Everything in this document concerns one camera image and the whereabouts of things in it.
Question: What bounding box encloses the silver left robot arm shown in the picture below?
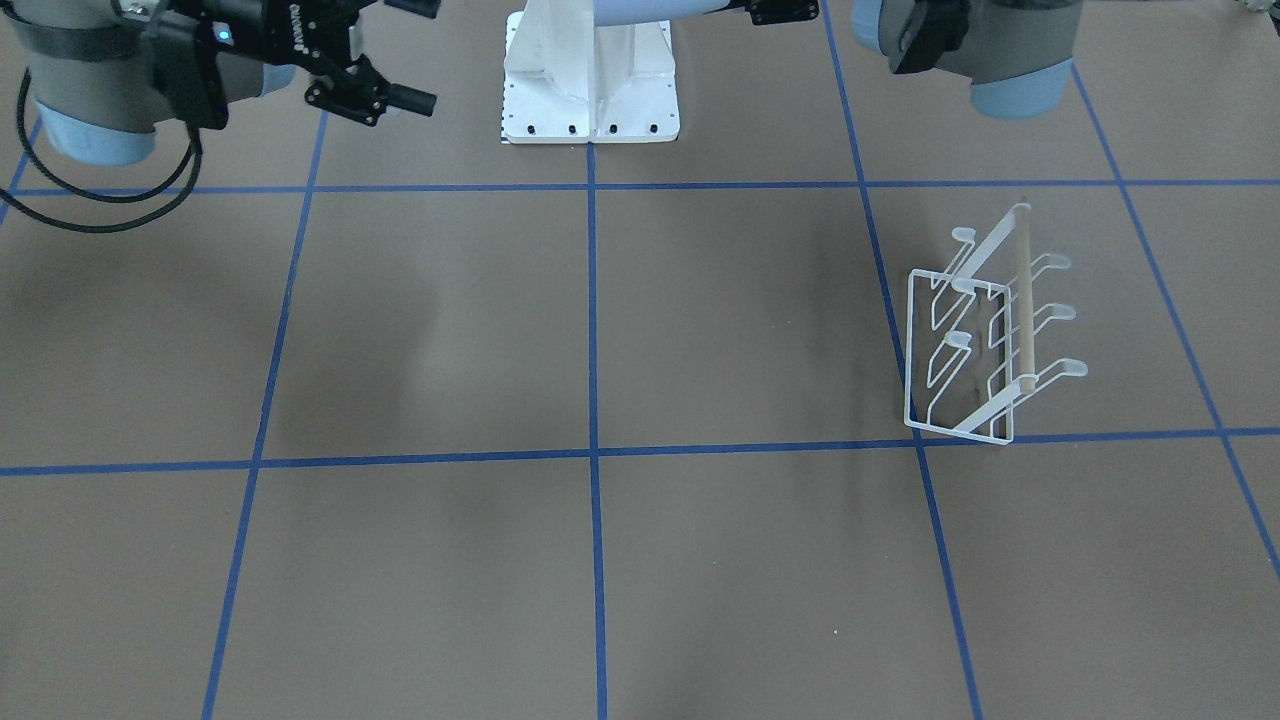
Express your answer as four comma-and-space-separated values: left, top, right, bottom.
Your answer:
850, 1, 1083, 120

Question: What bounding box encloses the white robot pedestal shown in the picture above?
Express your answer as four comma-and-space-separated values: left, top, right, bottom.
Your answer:
503, 1, 701, 117

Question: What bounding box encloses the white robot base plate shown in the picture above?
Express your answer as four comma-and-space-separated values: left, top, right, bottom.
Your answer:
500, 1, 681, 145

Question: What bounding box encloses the white wire cup holder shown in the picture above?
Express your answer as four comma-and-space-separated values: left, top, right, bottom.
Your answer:
902, 200, 1091, 446

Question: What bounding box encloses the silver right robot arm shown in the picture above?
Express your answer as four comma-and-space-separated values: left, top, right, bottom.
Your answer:
3, 1, 436, 167

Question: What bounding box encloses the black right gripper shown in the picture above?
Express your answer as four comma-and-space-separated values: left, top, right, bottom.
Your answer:
120, 0, 442, 127

